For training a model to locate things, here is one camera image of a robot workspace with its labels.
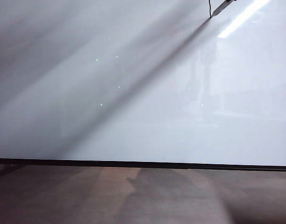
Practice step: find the white board with black frame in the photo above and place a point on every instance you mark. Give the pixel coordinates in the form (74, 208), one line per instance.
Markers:
(110, 81)

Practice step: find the grey marker pen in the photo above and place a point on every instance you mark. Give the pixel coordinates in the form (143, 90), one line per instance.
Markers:
(219, 9)

